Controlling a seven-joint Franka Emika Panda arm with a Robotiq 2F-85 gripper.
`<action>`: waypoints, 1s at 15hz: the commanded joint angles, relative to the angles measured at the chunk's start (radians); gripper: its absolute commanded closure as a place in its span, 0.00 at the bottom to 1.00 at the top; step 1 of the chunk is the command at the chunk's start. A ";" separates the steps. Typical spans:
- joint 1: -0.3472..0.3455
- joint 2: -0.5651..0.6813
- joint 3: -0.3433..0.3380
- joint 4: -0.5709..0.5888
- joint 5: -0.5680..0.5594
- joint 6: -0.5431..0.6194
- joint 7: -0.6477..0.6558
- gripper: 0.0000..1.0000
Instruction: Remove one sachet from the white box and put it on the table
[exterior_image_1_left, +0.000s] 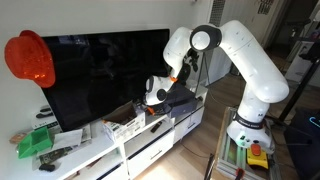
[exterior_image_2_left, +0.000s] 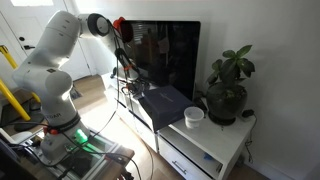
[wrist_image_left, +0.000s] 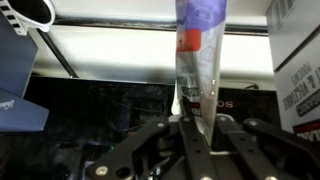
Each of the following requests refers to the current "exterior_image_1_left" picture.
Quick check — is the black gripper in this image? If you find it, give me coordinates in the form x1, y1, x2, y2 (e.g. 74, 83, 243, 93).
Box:
143, 99, 174, 117

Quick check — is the metal robot base table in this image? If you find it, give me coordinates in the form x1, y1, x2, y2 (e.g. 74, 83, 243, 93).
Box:
213, 106, 278, 180

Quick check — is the dark blue gift box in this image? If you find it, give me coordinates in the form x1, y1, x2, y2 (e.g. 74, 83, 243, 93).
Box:
165, 83, 198, 120

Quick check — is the white Kirkland cardboard box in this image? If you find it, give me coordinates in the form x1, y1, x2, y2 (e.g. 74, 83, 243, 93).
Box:
101, 101, 147, 143

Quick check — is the yellow emergency stop box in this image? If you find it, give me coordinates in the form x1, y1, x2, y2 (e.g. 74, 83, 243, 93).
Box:
246, 143, 270, 170

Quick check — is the white router packaging box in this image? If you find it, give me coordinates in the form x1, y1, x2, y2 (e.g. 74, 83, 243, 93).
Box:
31, 113, 63, 135

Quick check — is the small black remote control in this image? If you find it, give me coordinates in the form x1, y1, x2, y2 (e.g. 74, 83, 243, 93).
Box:
150, 120, 164, 134

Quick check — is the white television stand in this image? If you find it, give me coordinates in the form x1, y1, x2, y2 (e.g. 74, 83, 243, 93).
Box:
31, 84, 210, 180

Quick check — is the green leafy house plant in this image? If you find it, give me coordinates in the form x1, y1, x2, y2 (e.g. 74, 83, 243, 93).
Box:
179, 48, 202, 85

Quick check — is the black flat screen television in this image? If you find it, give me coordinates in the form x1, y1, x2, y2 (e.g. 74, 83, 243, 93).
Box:
41, 28, 171, 133

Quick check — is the white paper sheet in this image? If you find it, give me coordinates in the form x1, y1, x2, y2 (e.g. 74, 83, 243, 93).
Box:
51, 128, 84, 151

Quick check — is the dark circuit board item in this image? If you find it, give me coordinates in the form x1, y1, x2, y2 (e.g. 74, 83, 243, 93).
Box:
39, 146, 73, 165

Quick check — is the small black gadget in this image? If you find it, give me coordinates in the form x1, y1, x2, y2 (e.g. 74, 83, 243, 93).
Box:
38, 163, 56, 173

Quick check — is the green plastic bin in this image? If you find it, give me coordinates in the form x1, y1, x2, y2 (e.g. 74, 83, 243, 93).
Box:
17, 126, 54, 160

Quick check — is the red hat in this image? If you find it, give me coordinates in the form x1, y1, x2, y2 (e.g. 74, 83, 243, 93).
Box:
4, 29, 56, 89

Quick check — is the black tripod stand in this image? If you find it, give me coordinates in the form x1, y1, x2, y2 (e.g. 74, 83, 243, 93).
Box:
276, 39, 320, 124

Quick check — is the brown round object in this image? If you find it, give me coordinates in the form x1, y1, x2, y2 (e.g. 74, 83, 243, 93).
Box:
9, 132, 28, 145

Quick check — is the black monitor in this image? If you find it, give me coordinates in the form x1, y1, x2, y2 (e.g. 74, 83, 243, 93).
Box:
283, 109, 320, 180

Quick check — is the wall vent grille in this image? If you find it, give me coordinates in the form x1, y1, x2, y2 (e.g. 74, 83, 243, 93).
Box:
209, 0, 227, 28

